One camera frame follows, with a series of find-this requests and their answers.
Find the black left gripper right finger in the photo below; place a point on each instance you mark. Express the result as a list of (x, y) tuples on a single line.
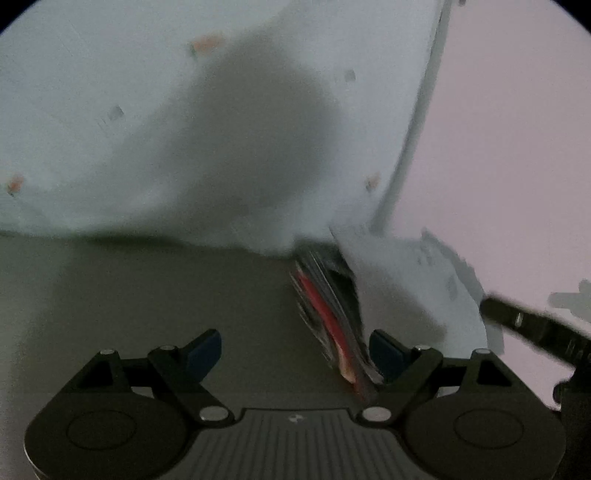
[(390, 357)]

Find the white carrot print storage bag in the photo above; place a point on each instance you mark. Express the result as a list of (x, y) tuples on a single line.
[(253, 124)]

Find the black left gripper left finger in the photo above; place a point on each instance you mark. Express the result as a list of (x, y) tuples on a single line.
[(203, 353)]

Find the stack of folded clothes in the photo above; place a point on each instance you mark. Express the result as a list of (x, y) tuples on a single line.
[(328, 304)]

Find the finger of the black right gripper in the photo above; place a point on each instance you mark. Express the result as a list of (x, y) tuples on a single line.
[(541, 331)]

